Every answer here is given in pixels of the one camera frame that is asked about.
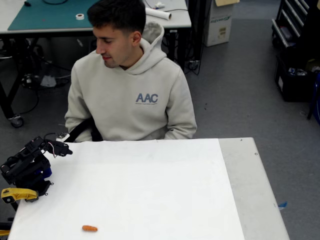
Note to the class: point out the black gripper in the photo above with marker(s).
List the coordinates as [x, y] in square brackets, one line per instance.
[62, 148]

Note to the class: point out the small orange object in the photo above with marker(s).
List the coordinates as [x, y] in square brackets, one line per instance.
[90, 228]

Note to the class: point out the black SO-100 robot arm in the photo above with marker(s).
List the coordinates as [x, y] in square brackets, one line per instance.
[25, 167]

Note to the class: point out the workbench caster wheel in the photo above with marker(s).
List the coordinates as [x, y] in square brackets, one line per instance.
[17, 122]

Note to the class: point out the yellow table clamp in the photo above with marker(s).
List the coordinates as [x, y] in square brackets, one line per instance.
[4, 233]
[20, 193]

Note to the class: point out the white bag on floor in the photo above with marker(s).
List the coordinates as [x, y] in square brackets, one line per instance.
[48, 81]

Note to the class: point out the man in beige hoodie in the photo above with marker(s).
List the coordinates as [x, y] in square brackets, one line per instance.
[125, 105]

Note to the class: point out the white tape roll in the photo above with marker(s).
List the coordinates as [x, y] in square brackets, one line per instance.
[80, 16]

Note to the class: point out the grey workbench with black legs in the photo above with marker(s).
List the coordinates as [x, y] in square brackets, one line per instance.
[7, 27]

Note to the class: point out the green cutting mat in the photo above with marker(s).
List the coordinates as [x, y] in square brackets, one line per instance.
[45, 15]

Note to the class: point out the small black object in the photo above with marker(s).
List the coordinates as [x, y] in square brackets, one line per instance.
[27, 3]

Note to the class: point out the white paper roll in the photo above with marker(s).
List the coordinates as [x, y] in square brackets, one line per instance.
[160, 13]

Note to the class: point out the small white crumpled object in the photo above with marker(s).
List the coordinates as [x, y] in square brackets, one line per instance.
[159, 4]

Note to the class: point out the white cardboard box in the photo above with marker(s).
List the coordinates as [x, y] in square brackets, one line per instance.
[218, 25]

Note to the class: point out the manila folder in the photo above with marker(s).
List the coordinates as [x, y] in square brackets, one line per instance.
[225, 2]

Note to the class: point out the blue tape piece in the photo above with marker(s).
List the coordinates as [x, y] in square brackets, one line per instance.
[283, 205]

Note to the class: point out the black storage crate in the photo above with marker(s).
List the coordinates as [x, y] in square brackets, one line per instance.
[292, 87]

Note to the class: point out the black tool drawer cabinet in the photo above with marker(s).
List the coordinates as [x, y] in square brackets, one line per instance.
[287, 22]

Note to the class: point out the small gripper camera board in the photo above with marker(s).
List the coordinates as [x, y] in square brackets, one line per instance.
[62, 135]

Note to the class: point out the blue chair frame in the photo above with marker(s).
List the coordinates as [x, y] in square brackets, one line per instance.
[315, 100]

